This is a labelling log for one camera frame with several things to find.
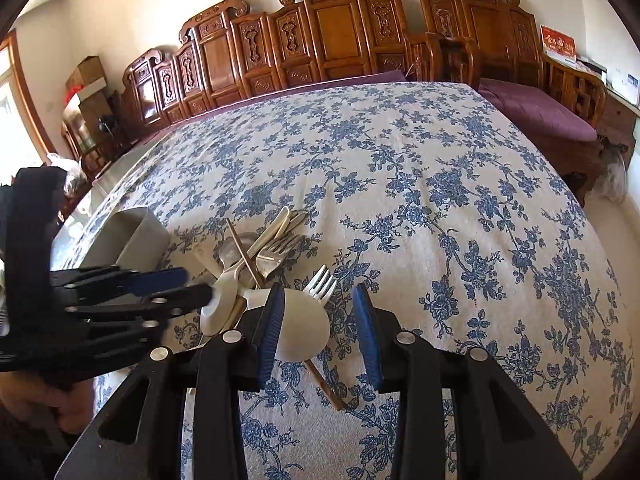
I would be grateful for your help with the blue floral tablecloth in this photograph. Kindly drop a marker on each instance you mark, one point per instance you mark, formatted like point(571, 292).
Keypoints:
point(425, 185)

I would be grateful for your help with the wooden chopstick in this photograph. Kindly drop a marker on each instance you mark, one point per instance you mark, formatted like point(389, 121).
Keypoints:
point(241, 312)
point(327, 385)

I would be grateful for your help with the wooden door frame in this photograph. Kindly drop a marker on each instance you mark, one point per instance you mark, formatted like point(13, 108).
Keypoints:
point(25, 95)

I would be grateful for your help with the white fluffy bundle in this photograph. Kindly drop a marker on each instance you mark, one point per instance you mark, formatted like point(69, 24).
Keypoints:
point(614, 180)

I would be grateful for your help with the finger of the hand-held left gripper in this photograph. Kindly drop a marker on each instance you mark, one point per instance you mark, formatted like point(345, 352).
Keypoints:
point(175, 302)
point(155, 280)

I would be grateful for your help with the long carved wooden bench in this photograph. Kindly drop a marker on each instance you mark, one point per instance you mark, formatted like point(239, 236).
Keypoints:
point(325, 25)

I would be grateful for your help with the red calendar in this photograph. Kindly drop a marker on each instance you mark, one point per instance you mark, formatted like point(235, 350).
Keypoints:
point(557, 44)

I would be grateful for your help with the wooden cabinet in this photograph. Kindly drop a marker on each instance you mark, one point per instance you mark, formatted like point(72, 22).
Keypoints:
point(617, 120)

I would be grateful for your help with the metal tray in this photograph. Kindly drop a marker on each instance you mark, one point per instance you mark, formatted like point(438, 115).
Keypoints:
point(137, 235)

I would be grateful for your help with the white plastic fork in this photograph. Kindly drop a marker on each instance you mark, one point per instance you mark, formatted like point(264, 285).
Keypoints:
point(320, 285)

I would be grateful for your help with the white plastic knife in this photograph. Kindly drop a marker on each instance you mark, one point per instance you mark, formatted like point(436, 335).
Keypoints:
point(272, 227)

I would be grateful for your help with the person's left hand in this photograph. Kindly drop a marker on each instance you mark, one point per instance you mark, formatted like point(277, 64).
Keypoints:
point(75, 405)

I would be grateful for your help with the small cardboard box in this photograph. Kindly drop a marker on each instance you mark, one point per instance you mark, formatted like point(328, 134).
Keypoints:
point(87, 71)

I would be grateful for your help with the carved wooden armchair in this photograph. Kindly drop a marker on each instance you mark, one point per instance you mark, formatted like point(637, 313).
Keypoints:
point(480, 15)

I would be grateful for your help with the grey plastic bag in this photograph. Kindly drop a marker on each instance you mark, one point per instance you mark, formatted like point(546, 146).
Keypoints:
point(72, 172)

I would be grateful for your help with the purple armchair cushion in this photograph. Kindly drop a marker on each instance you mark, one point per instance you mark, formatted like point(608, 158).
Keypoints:
point(545, 110)

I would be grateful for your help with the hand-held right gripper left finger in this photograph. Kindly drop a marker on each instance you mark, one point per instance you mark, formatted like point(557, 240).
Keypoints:
point(269, 332)

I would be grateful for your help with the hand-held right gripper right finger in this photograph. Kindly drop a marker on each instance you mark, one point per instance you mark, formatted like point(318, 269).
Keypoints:
point(367, 340)

